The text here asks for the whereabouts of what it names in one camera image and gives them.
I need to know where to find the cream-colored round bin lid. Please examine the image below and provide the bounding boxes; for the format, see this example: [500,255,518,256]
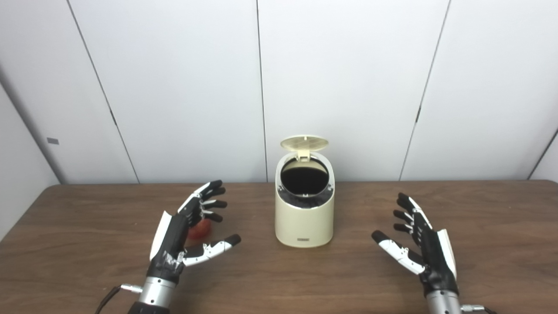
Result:
[280,135,330,163]

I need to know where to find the red apple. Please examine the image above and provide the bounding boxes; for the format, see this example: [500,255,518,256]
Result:
[188,218,213,239]

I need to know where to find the cream-colored bin body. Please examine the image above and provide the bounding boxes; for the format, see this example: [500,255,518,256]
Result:
[275,150,335,248]

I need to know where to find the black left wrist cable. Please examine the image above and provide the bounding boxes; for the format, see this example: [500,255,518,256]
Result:
[95,283,143,314]

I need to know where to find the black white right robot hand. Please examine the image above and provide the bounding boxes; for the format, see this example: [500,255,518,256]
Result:
[371,192,459,298]

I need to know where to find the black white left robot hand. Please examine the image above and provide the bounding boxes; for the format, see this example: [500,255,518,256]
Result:
[146,180,242,286]

